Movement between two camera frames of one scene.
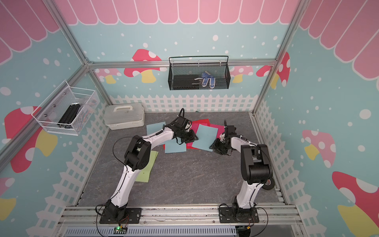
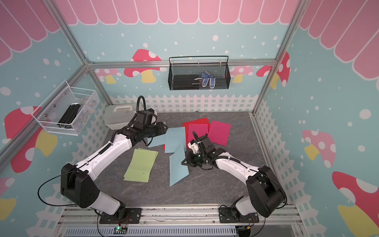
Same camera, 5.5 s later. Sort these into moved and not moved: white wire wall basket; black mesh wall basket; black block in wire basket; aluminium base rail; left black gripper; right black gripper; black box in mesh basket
Moved: right black gripper; left black gripper
Not moved: white wire wall basket; black block in wire basket; black mesh wall basket; aluminium base rail; black box in mesh basket
